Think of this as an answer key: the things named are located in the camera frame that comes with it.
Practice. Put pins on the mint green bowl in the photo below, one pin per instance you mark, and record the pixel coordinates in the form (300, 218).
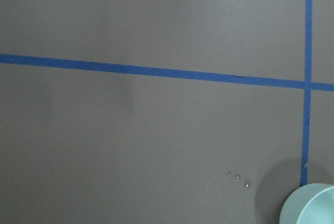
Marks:
(312, 203)

